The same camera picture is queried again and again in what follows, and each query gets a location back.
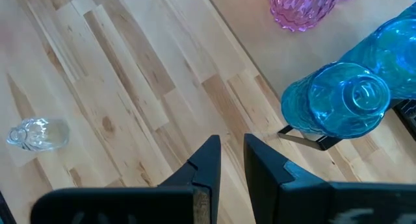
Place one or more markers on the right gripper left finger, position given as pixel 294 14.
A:
pixel 130 204

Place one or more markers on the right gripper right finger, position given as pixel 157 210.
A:
pixel 308 201

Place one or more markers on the wide blue zigzag glass vase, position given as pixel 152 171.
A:
pixel 331 104

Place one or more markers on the small blue glass vase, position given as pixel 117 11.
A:
pixel 373 55

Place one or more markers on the pink flared diamond-pattern vase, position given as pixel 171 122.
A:
pixel 302 8

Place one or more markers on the tall blue embossed glass vase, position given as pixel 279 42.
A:
pixel 408 17

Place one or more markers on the clear embossed glass bottle vase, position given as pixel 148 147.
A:
pixel 42 134

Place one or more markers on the black aluminium side frame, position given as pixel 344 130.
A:
pixel 406 118

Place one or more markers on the wooden shelf black metal frame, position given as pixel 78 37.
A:
pixel 276 55

